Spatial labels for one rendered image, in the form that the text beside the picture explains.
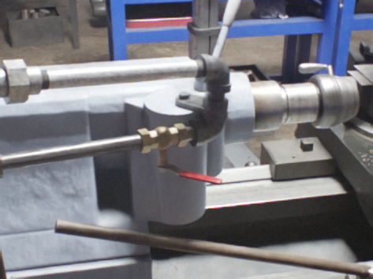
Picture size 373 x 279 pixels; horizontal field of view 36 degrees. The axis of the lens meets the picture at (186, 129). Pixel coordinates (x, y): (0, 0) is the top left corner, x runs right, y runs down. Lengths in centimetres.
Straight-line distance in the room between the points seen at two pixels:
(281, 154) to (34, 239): 59
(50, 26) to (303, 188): 363
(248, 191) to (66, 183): 46
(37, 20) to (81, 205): 383
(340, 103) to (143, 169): 33
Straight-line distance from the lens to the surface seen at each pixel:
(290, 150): 126
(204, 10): 207
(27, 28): 462
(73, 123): 81
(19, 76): 61
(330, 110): 93
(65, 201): 84
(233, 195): 117
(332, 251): 123
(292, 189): 120
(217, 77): 72
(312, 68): 123
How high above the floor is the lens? 148
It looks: 27 degrees down
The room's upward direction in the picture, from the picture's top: straight up
